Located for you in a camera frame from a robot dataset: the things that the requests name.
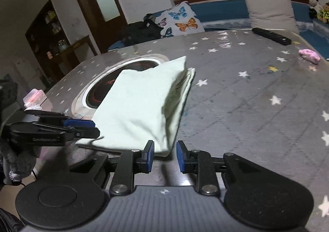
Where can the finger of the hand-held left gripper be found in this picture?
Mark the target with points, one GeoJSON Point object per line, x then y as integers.
{"type": "Point", "coordinates": [79, 123]}
{"type": "Point", "coordinates": [51, 135]}

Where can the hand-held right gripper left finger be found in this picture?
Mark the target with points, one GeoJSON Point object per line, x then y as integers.
{"type": "Point", "coordinates": [149, 157]}

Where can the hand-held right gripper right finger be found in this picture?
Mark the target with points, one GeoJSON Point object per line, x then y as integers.
{"type": "Point", "coordinates": [181, 157]}

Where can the white T-shirt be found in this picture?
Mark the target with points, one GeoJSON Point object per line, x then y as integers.
{"type": "Point", "coordinates": [138, 100]}

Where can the person's left hand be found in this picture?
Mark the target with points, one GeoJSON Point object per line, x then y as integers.
{"type": "Point", "coordinates": [18, 160]}

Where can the pink plastic box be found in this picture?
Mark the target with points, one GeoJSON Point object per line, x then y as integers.
{"type": "Point", "coordinates": [34, 97]}

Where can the round built-in hotplate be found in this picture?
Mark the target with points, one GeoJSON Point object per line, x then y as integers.
{"type": "Point", "coordinates": [99, 93]}

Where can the tall dark wooden shelf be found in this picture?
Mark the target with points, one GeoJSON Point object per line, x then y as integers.
{"type": "Point", "coordinates": [38, 39]}

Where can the dark wooden side cabinet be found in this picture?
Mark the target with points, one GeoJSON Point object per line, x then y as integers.
{"type": "Point", "coordinates": [74, 54]}

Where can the grey star-print tablecloth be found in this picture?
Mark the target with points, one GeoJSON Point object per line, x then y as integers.
{"type": "Point", "coordinates": [244, 108]}

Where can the black bag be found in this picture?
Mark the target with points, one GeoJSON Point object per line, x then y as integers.
{"type": "Point", "coordinates": [141, 32]}

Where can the brown wooden door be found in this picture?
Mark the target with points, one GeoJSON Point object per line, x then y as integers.
{"type": "Point", "coordinates": [87, 3]}

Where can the butterfly print pillow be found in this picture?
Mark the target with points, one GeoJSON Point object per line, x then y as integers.
{"type": "Point", "coordinates": [185, 21]}

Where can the black remote control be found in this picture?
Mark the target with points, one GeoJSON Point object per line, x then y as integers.
{"type": "Point", "coordinates": [272, 36]}

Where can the blue bench cushion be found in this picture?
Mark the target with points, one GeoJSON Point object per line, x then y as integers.
{"type": "Point", "coordinates": [221, 10]}

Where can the small pink cloth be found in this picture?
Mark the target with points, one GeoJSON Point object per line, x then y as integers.
{"type": "Point", "coordinates": [309, 55]}

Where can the plain beige pillow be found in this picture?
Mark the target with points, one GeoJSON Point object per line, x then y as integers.
{"type": "Point", "coordinates": [272, 12]}

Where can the orange plush toy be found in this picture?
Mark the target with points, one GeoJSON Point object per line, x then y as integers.
{"type": "Point", "coordinates": [325, 13]}

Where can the panda plush toy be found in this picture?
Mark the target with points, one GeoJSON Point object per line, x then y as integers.
{"type": "Point", "coordinates": [314, 3]}

